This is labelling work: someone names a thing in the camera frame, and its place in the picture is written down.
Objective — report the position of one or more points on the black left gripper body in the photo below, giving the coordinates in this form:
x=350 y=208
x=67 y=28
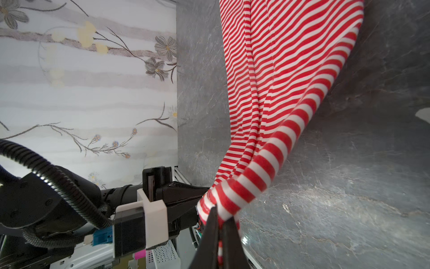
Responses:
x=180 y=198

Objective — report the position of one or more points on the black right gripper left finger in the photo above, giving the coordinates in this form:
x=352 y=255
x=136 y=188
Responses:
x=206 y=256

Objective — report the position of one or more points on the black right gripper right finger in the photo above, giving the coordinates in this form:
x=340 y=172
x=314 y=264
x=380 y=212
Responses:
x=233 y=255

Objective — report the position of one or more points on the red white striped tank top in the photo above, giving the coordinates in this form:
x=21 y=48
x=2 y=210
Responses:
x=282 y=58

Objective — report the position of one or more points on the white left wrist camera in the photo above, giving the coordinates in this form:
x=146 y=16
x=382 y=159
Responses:
x=139 y=225

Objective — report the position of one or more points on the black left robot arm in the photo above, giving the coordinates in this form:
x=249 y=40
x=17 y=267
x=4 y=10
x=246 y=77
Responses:
x=39 y=228

